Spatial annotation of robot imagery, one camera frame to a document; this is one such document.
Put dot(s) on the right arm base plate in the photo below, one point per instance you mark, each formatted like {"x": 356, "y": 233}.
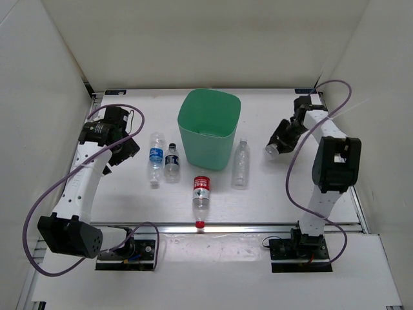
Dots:
{"x": 284, "y": 259}

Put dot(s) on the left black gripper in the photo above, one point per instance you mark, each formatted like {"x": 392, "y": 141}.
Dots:
{"x": 130, "y": 148}

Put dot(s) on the green plastic bin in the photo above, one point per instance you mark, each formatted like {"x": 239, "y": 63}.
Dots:
{"x": 207, "y": 122}

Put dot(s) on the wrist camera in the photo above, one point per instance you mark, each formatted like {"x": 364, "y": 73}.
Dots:
{"x": 116, "y": 116}
{"x": 302, "y": 101}

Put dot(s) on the blue label water bottle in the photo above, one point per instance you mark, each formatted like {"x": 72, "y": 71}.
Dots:
{"x": 155, "y": 159}

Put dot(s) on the clear unlabelled plastic bottle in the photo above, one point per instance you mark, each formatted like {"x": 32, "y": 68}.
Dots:
{"x": 241, "y": 165}

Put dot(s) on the aluminium frame rail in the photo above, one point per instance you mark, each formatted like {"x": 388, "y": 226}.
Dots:
{"x": 187, "y": 228}

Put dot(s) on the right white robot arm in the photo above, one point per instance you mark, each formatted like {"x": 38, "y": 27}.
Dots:
{"x": 335, "y": 167}

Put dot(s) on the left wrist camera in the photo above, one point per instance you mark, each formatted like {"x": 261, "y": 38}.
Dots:
{"x": 116, "y": 116}

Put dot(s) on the small black cap bottle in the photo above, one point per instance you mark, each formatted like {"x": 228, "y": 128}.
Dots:
{"x": 271, "y": 151}

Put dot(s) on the dark label Pepsi bottle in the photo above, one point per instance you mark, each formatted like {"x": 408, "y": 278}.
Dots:
{"x": 172, "y": 165}

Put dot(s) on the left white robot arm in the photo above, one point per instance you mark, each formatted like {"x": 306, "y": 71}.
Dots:
{"x": 68, "y": 230}

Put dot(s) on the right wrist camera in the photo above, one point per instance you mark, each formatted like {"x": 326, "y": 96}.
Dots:
{"x": 302, "y": 101}

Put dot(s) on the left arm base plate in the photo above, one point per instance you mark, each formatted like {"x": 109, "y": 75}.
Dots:
{"x": 136, "y": 255}

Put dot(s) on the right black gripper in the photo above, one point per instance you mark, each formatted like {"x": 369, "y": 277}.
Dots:
{"x": 288, "y": 144}

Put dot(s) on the red label water bottle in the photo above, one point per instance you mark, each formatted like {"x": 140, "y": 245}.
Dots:
{"x": 201, "y": 200}

